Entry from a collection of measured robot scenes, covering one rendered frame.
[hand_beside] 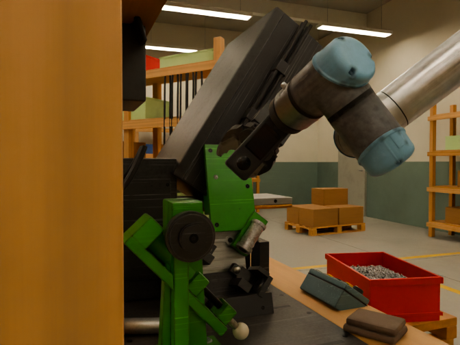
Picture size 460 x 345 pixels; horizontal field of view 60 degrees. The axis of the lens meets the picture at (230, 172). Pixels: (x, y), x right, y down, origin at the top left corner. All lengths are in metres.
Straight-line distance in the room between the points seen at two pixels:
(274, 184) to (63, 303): 10.51
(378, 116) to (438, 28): 7.91
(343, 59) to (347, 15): 9.32
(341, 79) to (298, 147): 10.51
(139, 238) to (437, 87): 0.52
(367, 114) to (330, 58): 0.09
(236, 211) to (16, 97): 0.74
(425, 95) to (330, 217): 6.43
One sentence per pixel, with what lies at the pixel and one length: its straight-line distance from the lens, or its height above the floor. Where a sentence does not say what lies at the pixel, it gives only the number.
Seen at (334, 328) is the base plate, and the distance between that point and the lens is 0.87.
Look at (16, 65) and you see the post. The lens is 0.26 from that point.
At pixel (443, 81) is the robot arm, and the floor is 1.36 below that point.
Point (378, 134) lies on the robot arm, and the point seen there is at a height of 1.27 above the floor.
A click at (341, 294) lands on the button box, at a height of 0.94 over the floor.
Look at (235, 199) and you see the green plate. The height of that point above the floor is 1.14.
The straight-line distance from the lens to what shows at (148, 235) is 0.60.
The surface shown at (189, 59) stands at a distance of 3.78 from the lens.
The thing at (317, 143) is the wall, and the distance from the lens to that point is 11.35.
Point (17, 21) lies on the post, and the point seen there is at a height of 1.31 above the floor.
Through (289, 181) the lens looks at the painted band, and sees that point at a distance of 10.93.
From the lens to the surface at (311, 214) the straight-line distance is 6.88.
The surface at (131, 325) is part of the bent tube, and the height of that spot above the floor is 0.92.
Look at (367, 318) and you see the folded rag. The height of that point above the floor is 0.93.
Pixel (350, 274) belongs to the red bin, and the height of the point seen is 0.90.
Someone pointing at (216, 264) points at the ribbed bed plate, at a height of 1.00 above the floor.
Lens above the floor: 1.23
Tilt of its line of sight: 1 degrees down
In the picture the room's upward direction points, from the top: straight up
